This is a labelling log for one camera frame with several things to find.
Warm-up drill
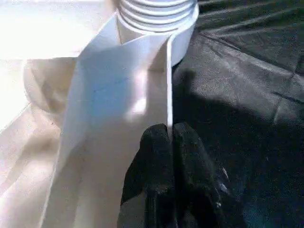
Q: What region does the black work surface mat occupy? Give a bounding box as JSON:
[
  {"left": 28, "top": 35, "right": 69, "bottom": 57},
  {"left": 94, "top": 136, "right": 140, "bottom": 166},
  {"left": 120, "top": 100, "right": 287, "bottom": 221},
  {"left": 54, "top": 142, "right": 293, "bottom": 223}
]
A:
[{"left": 170, "top": 0, "right": 304, "bottom": 228}]

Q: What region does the white plastic table top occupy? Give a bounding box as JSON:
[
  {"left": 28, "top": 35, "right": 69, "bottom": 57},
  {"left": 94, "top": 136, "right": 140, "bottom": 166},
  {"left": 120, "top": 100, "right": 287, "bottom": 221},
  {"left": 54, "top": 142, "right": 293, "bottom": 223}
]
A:
[{"left": 0, "top": 0, "right": 200, "bottom": 228}]

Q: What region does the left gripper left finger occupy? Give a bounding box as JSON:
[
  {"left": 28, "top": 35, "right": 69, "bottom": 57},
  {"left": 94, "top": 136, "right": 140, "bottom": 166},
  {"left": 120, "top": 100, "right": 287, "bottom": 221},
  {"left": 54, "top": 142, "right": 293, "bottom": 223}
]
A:
[{"left": 120, "top": 123, "right": 178, "bottom": 228}]

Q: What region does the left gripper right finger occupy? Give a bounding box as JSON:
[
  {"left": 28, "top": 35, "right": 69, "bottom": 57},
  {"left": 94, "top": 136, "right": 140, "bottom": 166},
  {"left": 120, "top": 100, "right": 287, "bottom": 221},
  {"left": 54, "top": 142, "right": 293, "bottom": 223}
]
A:
[{"left": 171, "top": 122, "right": 243, "bottom": 228}]

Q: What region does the white plastic table leg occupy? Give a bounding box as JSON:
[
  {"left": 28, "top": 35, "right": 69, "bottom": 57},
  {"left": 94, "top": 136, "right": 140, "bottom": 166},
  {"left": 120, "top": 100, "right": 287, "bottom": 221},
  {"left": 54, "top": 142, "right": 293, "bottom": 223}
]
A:
[{"left": 115, "top": 0, "right": 200, "bottom": 33}]

